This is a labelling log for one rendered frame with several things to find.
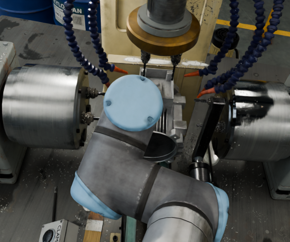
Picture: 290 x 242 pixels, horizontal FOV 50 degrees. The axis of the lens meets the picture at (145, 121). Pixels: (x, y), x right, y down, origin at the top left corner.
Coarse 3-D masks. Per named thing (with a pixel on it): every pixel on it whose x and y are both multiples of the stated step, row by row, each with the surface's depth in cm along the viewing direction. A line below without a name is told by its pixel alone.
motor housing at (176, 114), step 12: (180, 108) 94; (168, 120) 88; (180, 120) 91; (156, 132) 84; (168, 132) 86; (156, 144) 100; (168, 144) 97; (180, 144) 88; (144, 156) 97; (156, 156) 97; (168, 156) 94
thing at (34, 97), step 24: (24, 72) 85; (48, 72) 86; (72, 72) 87; (24, 96) 82; (48, 96) 82; (72, 96) 82; (96, 96) 96; (24, 120) 82; (48, 120) 82; (72, 120) 82; (24, 144) 88; (48, 144) 88; (72, 144) 87
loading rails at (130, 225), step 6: (162, 162) 99; (168, 168) 97; (126, 216) 87; (126, 222) 86; (132, 222) 86; (120, 228) 85; (126, 228) 85; (132, 228) 85; (114, 234) 93; (120, 234) 93; (126, 234) 84; (132, 234) 84; (114, 240) 91; (120, 240) 81; (126, 240) 83; (132, 240) 83
